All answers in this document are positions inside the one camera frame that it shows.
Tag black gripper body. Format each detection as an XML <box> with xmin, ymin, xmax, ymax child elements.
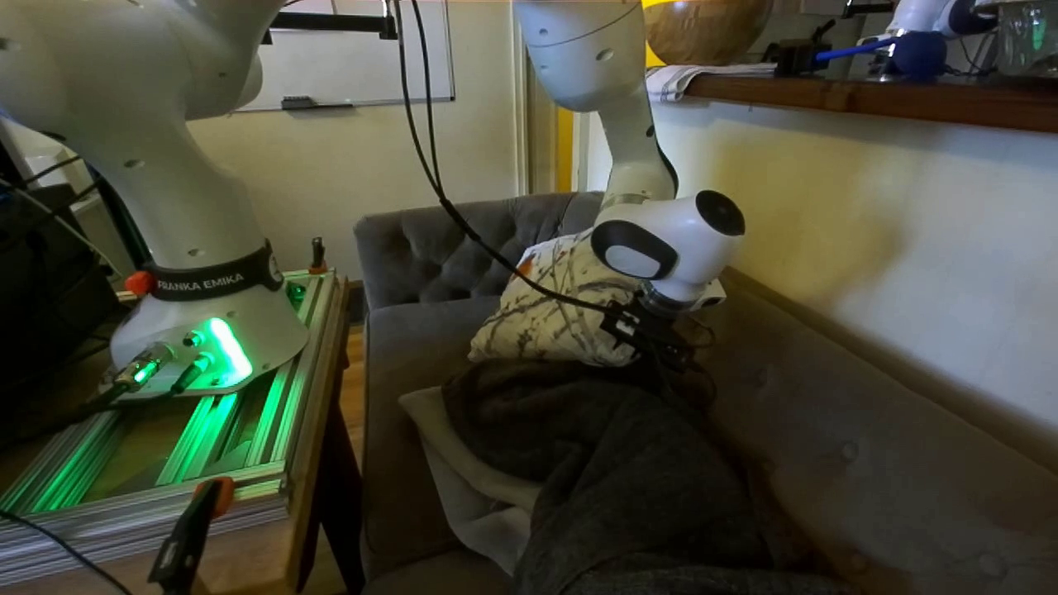
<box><xmin>601</xmin><ymin>293</ymin><xmax>693</xmax><ymax>372</ymax></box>

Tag white patterned throw pillow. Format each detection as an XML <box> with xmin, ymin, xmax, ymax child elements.
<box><xmin>466</xmin><ymin>232</ymin><xmax>731</xmax><ymax>372</ymax></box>

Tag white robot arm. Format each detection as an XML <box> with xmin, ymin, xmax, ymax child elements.
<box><xmin>0</xmin><ymin>0</ymin><xmax>743</xmax><ymax>392</ymax></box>

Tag grey tufted sofa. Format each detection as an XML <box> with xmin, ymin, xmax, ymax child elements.
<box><xmin>355</xmin><ymin>195</ymin><xmax>1058</xmax><ymax>595</ymax></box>

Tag dark grey blanket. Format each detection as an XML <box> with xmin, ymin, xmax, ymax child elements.
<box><xmin>443</xmin><ymin>362</ymin><xmax>852</xmax><ymax>595</ymax></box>

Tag striped folded cloth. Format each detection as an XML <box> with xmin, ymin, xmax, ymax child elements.
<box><xmin>646</xmin><ymin>63</ymin><xmax>775</xmax><ymax>104</ymax></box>

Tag round wooden bowl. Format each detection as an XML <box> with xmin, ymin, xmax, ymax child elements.
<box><xmin>646</xmin><ymin>0</ymin><xmax>775</xmax><ymax>66</ymax></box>

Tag brown wooden shelf ledge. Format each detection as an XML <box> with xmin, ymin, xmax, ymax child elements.
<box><xmin>682</xmin><ymin>76</ymin><xmax>1058</xmax><ymax>132</ymax></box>

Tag black orange clamp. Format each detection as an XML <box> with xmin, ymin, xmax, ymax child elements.
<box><xmin>148</xmin><ymin>476</ymin><xmax>234</xmax><ymax>595</ymax></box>

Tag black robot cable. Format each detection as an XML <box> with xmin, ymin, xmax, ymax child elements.
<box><xmin>390</xmin><ymin>0</ymin><xmax>656</xmax><ymax>335</ymax></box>

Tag blue handled tool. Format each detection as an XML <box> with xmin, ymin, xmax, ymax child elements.
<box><xmin>814</xmin><ymin>0</ymin><xmax>998</xmax><ymax>84</ymax></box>

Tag white wall whiteboard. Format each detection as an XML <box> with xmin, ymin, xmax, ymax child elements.
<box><xmin>248</xmin><ymin>0</ymin><xmax>458</xmax><ymax>113</ymax></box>

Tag aluminium frame robot table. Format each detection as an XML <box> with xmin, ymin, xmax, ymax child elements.
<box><xmin>0</xmin><ymin>274</ymin><xmax>351</xmax><ymax>595</ymax></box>

